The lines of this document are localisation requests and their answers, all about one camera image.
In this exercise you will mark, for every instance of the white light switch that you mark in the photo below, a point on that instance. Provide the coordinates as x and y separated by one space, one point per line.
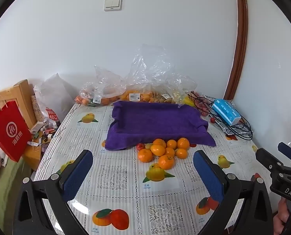
113 3

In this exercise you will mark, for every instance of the clutter of small toiletries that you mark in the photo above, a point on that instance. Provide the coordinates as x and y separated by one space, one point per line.
44 133

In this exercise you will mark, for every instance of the clear bag of bananas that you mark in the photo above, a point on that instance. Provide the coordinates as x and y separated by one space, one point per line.
187 101

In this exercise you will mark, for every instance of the clear bag of leafy mandarins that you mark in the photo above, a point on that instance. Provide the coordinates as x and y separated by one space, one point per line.
99 85

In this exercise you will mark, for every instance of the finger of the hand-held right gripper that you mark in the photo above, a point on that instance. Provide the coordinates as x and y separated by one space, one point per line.
288 151
268 158

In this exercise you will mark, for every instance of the red paper shopping bag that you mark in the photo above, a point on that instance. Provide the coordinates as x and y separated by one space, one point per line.
9 132

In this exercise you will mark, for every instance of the large clear bag of oranges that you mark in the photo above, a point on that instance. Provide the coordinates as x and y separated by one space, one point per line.
140 95

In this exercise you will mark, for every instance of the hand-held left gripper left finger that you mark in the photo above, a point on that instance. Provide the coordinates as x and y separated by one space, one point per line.
78 173

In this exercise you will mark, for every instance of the orange mandarin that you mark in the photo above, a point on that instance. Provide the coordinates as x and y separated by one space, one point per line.
181 153
171 144
170 151
145 155
159 142
158 150
183 143

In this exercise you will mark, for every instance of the small yellow-green fruit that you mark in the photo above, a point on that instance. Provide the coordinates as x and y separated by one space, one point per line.
148 146

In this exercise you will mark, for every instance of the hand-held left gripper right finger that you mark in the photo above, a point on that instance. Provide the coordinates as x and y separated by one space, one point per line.
209 176

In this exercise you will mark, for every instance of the blue tissue pack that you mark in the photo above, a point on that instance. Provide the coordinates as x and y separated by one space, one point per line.
225 112

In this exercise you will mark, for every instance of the green bed sheet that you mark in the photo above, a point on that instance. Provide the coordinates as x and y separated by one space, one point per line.
10 188

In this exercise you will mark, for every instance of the speckled paper bag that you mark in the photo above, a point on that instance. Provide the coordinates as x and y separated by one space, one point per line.
36 110

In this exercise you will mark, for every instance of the wooden chair back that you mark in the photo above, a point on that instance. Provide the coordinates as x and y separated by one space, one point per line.
20 90

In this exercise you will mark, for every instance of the purple towel lined tray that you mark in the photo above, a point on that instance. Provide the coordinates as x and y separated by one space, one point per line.
155 120

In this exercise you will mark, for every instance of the person's right hand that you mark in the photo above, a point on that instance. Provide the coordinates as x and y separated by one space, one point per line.
280 215

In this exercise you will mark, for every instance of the black and white patterned pouch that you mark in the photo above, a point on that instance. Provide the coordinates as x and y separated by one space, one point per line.
230 128

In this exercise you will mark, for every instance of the small red fruit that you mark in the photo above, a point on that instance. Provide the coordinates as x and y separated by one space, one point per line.
212 120
140 146

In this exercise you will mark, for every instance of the wooden side table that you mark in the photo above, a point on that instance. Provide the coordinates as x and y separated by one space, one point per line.
33 154

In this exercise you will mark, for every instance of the white plastic bag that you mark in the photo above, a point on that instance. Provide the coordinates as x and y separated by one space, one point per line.
53 95

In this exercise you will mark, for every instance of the mandarin with green stem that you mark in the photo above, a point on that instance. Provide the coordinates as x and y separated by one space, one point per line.
166 162

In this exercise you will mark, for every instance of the clear bag of longans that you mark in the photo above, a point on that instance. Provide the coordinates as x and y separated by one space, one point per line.
163 99

